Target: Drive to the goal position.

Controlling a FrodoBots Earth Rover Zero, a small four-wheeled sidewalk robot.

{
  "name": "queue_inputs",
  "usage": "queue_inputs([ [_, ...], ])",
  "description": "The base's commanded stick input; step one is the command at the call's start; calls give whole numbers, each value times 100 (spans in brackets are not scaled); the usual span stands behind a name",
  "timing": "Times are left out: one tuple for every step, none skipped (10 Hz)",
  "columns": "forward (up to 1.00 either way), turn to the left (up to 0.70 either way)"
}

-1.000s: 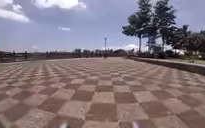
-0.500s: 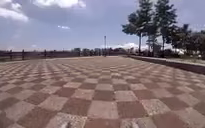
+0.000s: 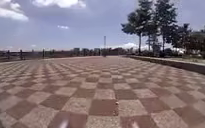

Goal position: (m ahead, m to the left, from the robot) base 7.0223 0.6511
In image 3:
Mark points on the row of distant buildings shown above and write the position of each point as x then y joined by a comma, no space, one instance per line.
96,51

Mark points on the red and grey chequered paving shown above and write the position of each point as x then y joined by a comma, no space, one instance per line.
100,80

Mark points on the tall thin mast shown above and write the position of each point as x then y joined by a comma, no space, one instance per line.
105,41

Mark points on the group of tall trees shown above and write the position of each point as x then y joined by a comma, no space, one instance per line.
153,23

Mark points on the dark railing fence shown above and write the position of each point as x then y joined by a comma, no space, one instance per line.
23,55

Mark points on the row of dark bushes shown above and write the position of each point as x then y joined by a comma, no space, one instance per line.
193,45

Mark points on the low stone kerb wall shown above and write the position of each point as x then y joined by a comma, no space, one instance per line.
176,63

